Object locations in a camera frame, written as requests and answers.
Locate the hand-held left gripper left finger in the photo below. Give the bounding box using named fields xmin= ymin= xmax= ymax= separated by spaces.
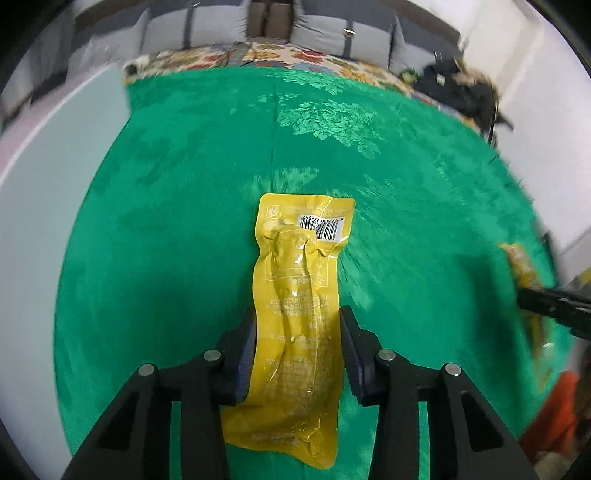
xmin=62 ymin=318 xmax=259 ymax=480

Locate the brown headboard panel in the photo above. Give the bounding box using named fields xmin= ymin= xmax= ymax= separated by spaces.
xmin=249 ymin=0 xmax=272 ymax=40
xmin=270 ymin=0 xmax=296 ymax=41

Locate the grey two-tone pillow with strap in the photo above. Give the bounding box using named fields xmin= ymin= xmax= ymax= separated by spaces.
xmin=291 ymin=0 xmax=398 ymax=61
xmin=141 ymin=0 xmax=250 ymax=54

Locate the yellow-edged clear snack packet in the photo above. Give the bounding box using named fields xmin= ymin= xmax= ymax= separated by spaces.
xmin=499 ymin=242 xmax=559 ymax=393

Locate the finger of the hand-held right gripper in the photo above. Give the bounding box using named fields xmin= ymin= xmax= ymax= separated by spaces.
xmin=517 ymin=286 xmax=591 ymax=340

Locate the beige cloth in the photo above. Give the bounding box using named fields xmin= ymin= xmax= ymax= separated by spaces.
xmin=450 ymin=58 xmax=490 ymax=86

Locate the white cardboard box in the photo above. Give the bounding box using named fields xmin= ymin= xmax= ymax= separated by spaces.
xmin=0 ymin=62 xmax=132 ymax=296

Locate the long yellow snack packet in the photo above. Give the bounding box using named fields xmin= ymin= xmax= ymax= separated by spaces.
xmin=222 ymin=193 xmax=356 ymax=470

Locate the floral bedsheet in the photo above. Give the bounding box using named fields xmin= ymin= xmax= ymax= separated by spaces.
xmin=122 ymin=41 xmax=485 ymax=134

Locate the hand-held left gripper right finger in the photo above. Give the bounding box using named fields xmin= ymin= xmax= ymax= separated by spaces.
xmin=338 ymin=305 xmax=539 ymax=480

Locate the black jacket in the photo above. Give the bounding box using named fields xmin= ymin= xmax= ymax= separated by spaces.
xmin=409 ymin=58 xmax=513 ymax=132

